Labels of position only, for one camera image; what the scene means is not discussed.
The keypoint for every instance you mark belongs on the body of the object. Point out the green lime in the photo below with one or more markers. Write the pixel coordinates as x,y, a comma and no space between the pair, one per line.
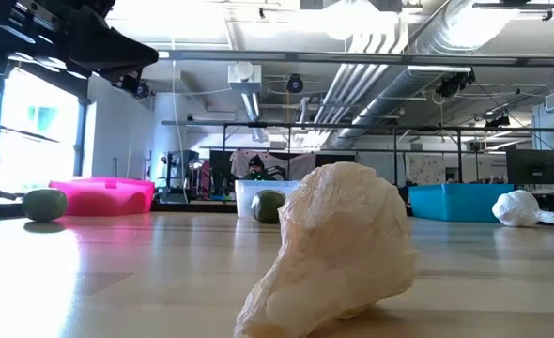
44,205

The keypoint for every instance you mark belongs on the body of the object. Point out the pink plastic basket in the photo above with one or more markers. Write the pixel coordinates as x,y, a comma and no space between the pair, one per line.
108,197

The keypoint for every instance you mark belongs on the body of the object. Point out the black ceiling spotlight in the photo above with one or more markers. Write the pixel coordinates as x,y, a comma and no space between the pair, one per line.
497,121

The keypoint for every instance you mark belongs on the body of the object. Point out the black monitor on stand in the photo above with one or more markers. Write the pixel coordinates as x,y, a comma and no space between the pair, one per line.
533,166

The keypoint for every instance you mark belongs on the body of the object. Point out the bright window with dark frame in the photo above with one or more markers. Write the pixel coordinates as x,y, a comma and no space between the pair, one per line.
33,145

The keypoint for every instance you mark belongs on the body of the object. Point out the white ventilation box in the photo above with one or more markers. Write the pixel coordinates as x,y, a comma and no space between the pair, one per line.
244,77

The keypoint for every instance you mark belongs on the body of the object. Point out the black metal rail frame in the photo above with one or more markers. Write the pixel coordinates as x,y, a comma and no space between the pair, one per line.
422,127

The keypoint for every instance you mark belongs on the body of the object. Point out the blue plastic basket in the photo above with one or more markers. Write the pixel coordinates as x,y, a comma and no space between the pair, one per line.
455,203

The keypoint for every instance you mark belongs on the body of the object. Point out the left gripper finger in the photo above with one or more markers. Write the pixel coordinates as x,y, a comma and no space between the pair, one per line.
112,49

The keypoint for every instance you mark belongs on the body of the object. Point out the clear plastic basket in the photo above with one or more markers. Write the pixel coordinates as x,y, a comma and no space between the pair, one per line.
244,197

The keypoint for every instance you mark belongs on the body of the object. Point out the black equipment rack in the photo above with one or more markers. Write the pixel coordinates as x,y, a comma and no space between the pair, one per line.
178,169

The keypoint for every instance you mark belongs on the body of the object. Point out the dark green avocado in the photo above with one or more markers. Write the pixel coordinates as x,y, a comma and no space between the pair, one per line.
267,206

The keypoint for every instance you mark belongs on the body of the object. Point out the black flat screen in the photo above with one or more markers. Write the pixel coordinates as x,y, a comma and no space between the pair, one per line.
335,159

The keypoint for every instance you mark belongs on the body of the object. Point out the cream crumpled plastic bag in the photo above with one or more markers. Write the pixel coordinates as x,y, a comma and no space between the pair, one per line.
338,244

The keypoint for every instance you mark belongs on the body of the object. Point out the silver air duct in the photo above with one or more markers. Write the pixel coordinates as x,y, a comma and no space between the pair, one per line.
399,89

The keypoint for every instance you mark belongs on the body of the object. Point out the person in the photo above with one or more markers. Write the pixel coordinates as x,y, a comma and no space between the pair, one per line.
256,170

